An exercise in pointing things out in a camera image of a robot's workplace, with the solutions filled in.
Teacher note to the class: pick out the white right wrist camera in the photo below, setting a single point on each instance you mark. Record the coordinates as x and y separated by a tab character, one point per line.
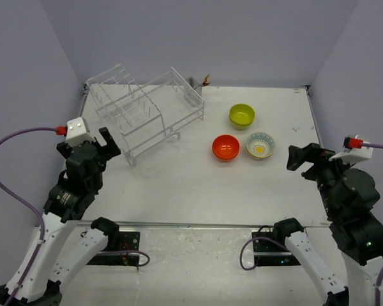
354	151

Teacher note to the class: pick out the orange bowl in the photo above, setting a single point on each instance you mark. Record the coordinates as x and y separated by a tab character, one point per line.
222	158
226	145

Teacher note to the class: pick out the patterned beige bowl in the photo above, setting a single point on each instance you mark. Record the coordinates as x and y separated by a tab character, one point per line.
260	157

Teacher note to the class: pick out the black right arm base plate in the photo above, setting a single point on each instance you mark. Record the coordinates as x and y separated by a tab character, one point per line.
267	253

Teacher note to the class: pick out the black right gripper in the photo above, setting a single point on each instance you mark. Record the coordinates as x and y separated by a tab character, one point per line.
297	155

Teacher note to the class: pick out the lime green bowl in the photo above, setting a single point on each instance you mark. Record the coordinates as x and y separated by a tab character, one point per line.
241	125
240	111

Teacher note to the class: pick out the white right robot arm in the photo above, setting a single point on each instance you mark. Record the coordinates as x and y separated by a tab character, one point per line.
360	242

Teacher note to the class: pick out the brown wooden spoon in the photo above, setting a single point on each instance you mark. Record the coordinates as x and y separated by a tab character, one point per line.
206	81

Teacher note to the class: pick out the white wire dish rack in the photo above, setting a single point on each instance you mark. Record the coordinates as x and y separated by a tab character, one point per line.
141	116

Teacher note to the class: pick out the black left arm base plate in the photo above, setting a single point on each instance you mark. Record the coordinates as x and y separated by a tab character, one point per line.
128	240

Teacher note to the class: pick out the grey cutlery holder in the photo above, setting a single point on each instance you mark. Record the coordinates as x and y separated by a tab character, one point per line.
194	84

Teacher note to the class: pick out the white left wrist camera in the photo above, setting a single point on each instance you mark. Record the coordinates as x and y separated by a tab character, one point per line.
77	132

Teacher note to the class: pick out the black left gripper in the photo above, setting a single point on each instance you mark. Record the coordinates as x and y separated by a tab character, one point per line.
111	149

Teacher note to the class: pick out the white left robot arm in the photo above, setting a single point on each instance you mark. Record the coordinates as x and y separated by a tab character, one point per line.
42	277

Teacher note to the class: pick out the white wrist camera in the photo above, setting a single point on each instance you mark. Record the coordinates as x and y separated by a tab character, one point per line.
77	132
354	151

